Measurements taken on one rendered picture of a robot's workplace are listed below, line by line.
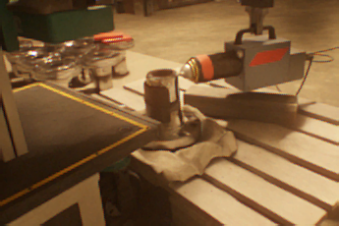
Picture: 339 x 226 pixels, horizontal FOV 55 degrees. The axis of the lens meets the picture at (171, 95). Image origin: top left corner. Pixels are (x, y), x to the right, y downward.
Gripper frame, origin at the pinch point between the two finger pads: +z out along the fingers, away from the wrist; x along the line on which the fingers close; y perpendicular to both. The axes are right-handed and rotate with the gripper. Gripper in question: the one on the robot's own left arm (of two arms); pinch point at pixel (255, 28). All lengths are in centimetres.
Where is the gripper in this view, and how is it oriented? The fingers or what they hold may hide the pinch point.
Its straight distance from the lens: 128.1
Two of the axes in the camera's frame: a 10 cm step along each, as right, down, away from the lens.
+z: 0.6, 9.3, 3.7
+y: -9.2, 2.0, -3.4
